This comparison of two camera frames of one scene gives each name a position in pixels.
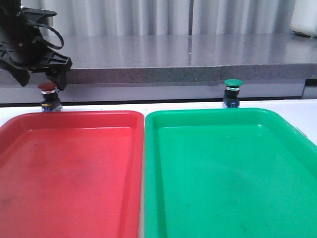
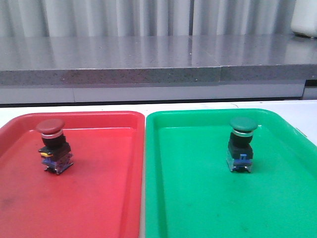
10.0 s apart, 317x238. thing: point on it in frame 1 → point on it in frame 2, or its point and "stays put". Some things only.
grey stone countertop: x=190 y=58 stays put
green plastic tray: x=228 y=173 stays put
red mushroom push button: x=50 y=101 → x=56 y=153
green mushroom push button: x=231 y=98 → x=239 y=157
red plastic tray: x=72 y=174 stays put
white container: x=304 y=17 stays put
